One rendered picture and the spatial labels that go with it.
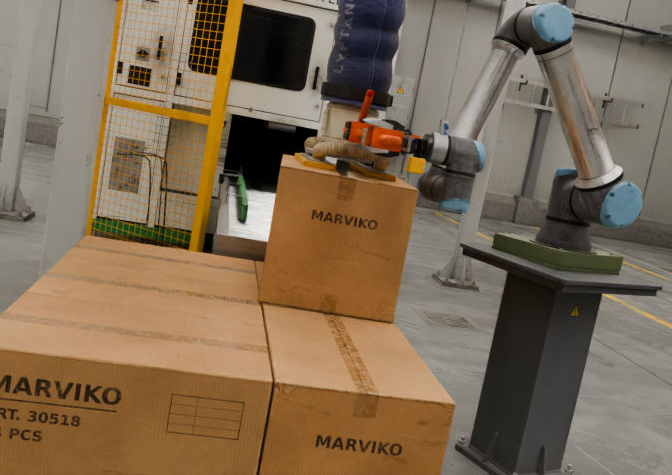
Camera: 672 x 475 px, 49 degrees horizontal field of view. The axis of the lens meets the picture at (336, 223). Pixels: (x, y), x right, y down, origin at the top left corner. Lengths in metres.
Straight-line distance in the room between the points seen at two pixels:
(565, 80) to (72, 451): 1.66
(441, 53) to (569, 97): 9.87
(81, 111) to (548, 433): 2.34
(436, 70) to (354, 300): 10.14
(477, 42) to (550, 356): 10.06
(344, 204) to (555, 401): 1.09
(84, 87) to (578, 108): 2.12
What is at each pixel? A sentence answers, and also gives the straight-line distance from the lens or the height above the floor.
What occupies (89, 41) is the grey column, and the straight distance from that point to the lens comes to 3.48.
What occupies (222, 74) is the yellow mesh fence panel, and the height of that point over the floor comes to 1.21.
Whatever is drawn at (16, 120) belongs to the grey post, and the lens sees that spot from 5.73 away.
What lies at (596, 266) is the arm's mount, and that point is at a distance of 2.64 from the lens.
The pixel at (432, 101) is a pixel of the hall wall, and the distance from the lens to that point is 12.12.
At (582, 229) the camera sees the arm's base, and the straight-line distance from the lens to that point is 2.62.
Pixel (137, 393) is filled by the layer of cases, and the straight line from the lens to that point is 1.57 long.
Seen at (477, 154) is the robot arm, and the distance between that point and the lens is 2.19.
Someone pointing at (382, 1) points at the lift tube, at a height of 1.47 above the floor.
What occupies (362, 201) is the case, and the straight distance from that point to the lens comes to 2.09.
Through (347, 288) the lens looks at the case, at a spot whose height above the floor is 0.63.
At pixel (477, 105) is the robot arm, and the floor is 1.22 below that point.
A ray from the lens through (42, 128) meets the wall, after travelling 11.60.
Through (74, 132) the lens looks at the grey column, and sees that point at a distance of 3.49.
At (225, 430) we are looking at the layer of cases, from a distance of 1.60.
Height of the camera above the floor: 1.09
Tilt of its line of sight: 8 degrees down
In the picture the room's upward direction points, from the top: 11 degrees clockwise
